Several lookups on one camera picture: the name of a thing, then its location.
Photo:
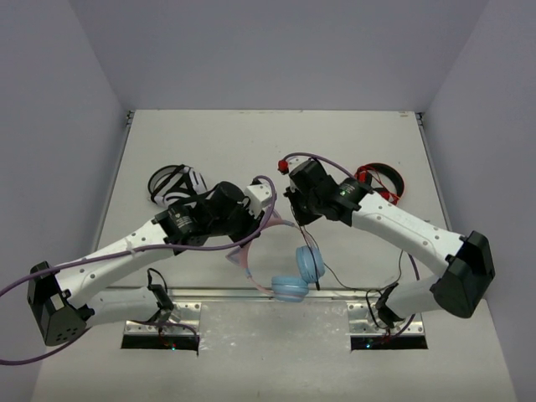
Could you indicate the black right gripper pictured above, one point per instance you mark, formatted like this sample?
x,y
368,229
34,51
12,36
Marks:
x,y
293,193

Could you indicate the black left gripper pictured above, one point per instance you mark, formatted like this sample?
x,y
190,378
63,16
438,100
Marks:
x,y
249,226

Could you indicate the pink blue cat-ear headphones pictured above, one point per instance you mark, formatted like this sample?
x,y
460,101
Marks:
x,y
285,273

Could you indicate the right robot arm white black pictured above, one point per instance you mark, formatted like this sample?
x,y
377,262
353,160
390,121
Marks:
x,y
462,267

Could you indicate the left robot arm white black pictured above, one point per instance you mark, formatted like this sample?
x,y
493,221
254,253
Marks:
x,y
68,299

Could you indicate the red black headphones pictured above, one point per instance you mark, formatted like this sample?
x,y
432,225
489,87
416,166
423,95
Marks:
x,y
383,179

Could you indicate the white black headphones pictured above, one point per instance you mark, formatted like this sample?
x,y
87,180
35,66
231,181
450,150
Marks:
x,y
172,182

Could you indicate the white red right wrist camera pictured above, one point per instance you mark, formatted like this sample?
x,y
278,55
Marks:
x,y
286,165

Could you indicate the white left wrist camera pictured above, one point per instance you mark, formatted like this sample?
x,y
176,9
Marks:
x,y
262,193

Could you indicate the left metal mounting bracket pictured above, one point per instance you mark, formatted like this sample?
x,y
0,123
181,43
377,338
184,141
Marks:
x,y
183,320

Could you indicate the metal mounting bracket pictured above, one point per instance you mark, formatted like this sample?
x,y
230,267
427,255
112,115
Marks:
x,y
361,323
183,320

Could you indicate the metal rail front table edge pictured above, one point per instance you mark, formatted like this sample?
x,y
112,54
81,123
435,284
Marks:
x,y
254,294

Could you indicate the right metal mounting bracket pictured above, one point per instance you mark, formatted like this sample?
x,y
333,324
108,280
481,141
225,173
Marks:
x,y
361,323

